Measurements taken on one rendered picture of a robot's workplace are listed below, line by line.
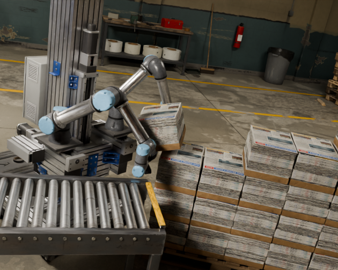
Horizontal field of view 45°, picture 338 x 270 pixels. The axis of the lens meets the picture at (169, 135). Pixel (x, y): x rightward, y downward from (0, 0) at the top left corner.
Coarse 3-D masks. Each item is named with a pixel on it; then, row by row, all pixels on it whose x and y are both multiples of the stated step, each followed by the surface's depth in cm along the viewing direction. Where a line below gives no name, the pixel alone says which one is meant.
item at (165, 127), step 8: (168, 112) 281; (176, 112) 277; (144, 120) 270; (152, 120) 269; (160, 120) 268; (168, 120) 268; (176, 120) 267; (144, 128) 272; (152, 128) 271; (160, 128) 271; (168, 128) 270; (176, 128) 269; (152, 136) 273; (160, 136) 272; (168, 136) 272; (176, 136) 271; (160, 144) 274
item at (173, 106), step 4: (160, 104) 301; (164, 104) 299; (168, 104) 298; (172, 104) 297; (176, 104) 295; (180, 104) 294; (144, 108) 299; (148, 108) 298; (152, 108) 296; (156, 108) 295; (160, 108) 294; (164, 108) 292; (168, 108) 291; (172, 108) 289; (176, 108) 288; (180, 108) 291; (144, 112) 292; (180, 112) 290; (184, 124) 304
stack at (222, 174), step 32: (160, 160) 273; (192, 160) 278; (224, 160) 287; (160, 192) 281; (224, 192) 275; (256, 192) 273; (288, 192) 270; (320, 192) 266; (224, 224) 284; (256, 224) 280; (288, 224) 278; (320, 224) 274; (192, 256) 296; (256, 256) 290; (288, 256) 285
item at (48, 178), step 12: (24, 180) 226; (36, 180) 228; (48, 180) 230; (60, 180) 231; (72, 180) 233; (84, 180) 235; (96, 180) 237; (108, 180) 239; (120, 180) 242; (132, 180) 244; (144, 180) 247; (60, 192) 234; (72, 192) 236; (84, 192) 238; (96, 192) 239; (144, 192) 247
